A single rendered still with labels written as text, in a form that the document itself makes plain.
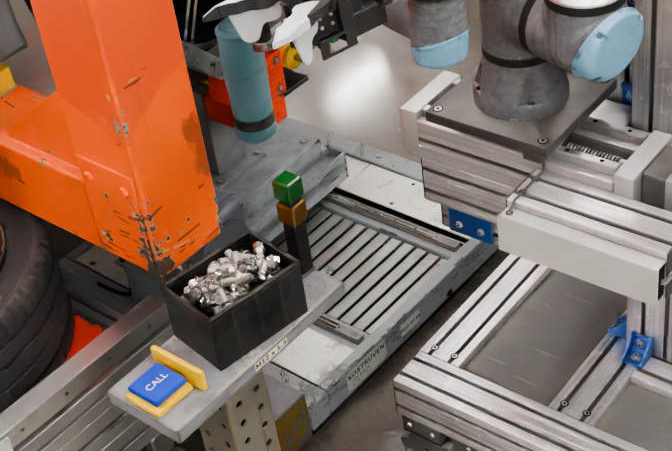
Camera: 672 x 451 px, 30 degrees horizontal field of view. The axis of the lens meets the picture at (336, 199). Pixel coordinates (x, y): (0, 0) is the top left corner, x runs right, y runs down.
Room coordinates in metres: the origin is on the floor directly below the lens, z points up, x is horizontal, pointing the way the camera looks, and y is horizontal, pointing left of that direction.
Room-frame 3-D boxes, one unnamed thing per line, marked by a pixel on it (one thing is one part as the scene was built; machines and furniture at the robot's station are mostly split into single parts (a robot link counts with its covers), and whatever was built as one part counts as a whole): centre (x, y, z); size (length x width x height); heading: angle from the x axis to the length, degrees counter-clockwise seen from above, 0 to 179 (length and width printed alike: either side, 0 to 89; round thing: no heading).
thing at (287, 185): (1.77, 0.08, 0.64); 0.04 x 0.04 x 0.04; 46
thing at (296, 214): (1.77, 0.08, 0.59); 0.04 x 0.04 x 0.04; 46
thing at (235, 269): (1.65, 0.20, 0.51); 0.20 x 0.14 x 0.13; 127
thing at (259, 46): (2.08, 0.09, 0.83); 0.04 x 0.04 x 0.16
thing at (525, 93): (1.68, -0.32, 0.87); 0.15 x 0.15 x 0.10
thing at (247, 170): (2.48, 0.26, 0.32); 0.40 x 0.30 x 0.28; 136
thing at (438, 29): (1.44, -0.16, 1.11); 0.11 x 0.08 x 0.11; 33
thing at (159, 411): (1.50, 0.34, 0.45); 0.08 x 0.08 x 0.01; 46
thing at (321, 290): (1.63, 0.22, 0.44); 0.43 x 0.17 x 0.03; 136
